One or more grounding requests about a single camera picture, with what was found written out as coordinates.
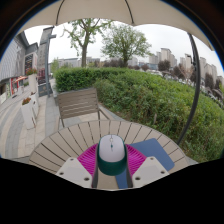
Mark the beige patio umbrella canopy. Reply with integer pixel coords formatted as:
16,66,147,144
16,0,215,52

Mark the grey stone pillar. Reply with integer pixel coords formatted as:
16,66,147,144
35,25,58,98

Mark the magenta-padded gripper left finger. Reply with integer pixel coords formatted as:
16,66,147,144
55,143,100,189

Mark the white planter with red flowers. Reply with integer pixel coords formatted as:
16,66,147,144
25,67,40,101
20,96,37,130

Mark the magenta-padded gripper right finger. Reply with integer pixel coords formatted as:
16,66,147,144
125,143,170,189

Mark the dark curved umbrella pole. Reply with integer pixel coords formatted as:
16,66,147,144
175,32,201,146

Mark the green trimmed hedge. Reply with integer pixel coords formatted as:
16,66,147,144
54,66,224,164

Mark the blue mouse pad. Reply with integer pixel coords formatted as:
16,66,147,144
114,137,176,190

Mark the tall slender tree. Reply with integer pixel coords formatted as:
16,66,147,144
61,18,114,69

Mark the brown slatted chair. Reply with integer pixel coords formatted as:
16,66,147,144
55,87,111,132

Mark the white and teal computer mouse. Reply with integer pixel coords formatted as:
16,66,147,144
96,134,129,177

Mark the round bushy tree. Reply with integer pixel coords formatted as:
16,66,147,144
100,23,153,68

